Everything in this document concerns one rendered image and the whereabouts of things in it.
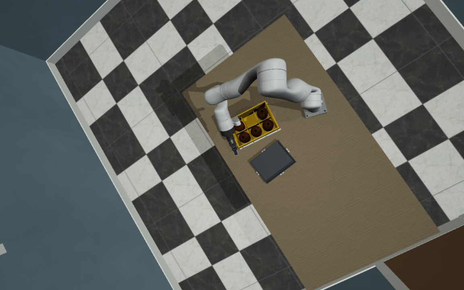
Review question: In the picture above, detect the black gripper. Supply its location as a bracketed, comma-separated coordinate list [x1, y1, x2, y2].
[220, 127, 238, 156]

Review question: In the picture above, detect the yellow bottle crate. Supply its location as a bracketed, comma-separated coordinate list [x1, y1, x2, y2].
[233, 102, 278, 147]

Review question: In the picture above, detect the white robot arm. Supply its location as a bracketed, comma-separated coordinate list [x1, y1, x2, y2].
[204, 58, 323, 131]

